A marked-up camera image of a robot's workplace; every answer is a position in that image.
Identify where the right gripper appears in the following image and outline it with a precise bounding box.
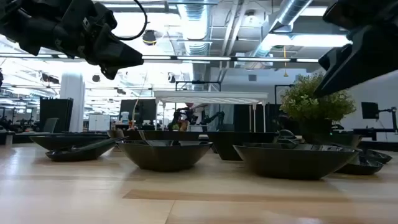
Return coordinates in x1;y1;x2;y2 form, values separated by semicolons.
313;0;398;96

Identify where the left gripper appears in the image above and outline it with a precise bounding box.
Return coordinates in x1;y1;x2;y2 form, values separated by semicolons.
58;0;144;80

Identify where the black glossy leaf mini plate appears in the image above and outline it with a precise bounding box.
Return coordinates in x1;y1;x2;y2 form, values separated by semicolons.
277;136;305;146
233;142;360;180
29;133;109;152
115;139;214;172

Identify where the black monitor on arm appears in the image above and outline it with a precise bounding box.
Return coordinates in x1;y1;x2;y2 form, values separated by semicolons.
361;101;380;120

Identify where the black yellow-ringed ceiling speaker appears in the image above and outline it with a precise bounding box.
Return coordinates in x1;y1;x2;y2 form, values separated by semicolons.
142;29;157;47

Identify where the black computer monitor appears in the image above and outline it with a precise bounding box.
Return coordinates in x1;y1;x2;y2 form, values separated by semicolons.
119;98;157;126

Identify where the green potted plant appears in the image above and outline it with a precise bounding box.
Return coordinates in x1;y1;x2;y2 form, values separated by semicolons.
279;73;358;146

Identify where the yellow hanging pendant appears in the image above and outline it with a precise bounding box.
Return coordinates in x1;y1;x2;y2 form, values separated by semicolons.
282;45;289;78

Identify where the white building pillar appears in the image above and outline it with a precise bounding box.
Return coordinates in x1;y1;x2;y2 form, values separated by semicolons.
60;72;86;133

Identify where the white low cabinet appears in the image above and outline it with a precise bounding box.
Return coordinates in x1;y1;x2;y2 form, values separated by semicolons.
88;114;111;132

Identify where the black background desk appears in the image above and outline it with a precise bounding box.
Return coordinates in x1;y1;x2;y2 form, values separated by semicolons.
353;127;398;141

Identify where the black tall cabinet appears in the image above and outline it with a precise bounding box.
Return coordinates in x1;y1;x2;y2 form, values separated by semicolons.
39;97;75;134

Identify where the grey office chair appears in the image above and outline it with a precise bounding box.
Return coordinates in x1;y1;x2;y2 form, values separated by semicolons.
42;117;60;134

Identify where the black partition panel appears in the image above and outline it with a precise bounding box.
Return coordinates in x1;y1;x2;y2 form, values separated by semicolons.
233;104;280;133

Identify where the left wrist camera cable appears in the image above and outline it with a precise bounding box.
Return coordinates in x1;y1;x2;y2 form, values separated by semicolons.
113;0;149;42

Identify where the slanted silver ventilation duct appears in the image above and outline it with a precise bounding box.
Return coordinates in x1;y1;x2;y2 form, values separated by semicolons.
248;0;313;60

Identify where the large silver ventilation duct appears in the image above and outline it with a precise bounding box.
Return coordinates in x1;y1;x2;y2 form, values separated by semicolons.
177;0;215;91

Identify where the white lattice wire rack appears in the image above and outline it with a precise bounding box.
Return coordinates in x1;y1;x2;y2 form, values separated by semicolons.
154;90;269;133

